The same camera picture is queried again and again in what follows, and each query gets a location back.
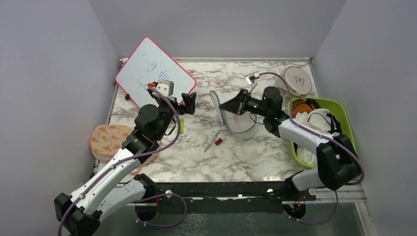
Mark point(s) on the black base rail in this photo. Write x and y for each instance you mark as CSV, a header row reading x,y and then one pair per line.
x,y
220,197

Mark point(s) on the clear plastic bag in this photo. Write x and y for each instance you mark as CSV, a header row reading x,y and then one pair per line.
x,y
305,157

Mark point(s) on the floral ironing pad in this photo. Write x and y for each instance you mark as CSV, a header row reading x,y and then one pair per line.
x,y
106,140

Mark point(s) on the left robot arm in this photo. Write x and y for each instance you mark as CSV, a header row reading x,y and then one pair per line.
x,y
82,211

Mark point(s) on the orange cloth in basin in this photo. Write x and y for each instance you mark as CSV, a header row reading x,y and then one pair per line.
x,y
304,106

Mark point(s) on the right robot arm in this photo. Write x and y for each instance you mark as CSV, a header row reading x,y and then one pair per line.
x,y
337,163

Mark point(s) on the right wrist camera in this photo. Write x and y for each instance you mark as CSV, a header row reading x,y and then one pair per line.
x,y
252,79

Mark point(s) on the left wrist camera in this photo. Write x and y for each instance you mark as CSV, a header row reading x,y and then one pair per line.
x,y
164,87

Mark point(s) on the pink framed whiteboard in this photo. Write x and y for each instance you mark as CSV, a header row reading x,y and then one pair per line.
x,y
150,63

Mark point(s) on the embroidery hoop with cloth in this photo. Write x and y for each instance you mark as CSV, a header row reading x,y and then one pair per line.
x,y
296,82

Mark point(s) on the thin grey pen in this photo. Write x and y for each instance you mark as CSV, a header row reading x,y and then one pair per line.
x,y
212,141

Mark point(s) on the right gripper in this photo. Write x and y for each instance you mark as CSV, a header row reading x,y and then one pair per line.
x,y
237,104

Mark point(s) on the green plastic basin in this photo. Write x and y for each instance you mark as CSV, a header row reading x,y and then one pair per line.
x,y
335,109

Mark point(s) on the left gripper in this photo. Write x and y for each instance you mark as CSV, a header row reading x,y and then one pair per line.
x,y
189,100

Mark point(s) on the black cloth in basin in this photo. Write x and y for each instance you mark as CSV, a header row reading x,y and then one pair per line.
x,y
335,125

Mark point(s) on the white mesh laundry bag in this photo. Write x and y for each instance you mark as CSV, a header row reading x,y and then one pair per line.
x,y
242,126

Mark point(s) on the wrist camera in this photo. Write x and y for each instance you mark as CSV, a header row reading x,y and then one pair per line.
x,y
252,79
164,87

